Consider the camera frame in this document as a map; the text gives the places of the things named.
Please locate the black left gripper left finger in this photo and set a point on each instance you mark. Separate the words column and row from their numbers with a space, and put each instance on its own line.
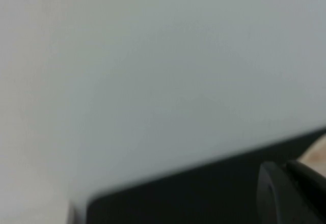
column 275, row 196

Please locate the cream canvas pencil case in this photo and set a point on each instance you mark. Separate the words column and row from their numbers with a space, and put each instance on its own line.
column 315, row 152

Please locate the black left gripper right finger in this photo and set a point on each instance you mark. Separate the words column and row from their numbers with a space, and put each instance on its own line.
column 312, row 183

